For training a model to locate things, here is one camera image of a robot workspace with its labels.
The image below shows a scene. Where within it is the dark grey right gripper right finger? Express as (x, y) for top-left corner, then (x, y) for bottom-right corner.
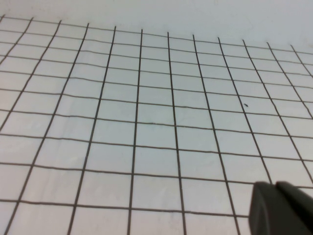
(275, 181), (313, 228)

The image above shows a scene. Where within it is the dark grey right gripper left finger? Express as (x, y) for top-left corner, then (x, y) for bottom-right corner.
(248, 181), (313, 235)

